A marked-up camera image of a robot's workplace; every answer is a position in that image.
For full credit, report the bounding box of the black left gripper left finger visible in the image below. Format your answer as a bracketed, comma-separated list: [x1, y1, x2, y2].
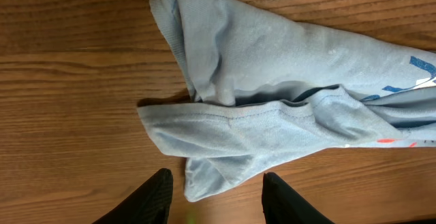
[94, 168, 173, 224]

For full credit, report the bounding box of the light blue printed t-shirt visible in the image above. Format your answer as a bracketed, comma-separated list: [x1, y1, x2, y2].
[138, 0, 435, 202]

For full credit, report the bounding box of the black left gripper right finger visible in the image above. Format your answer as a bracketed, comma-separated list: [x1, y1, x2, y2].
[262, 172, 333, 224]

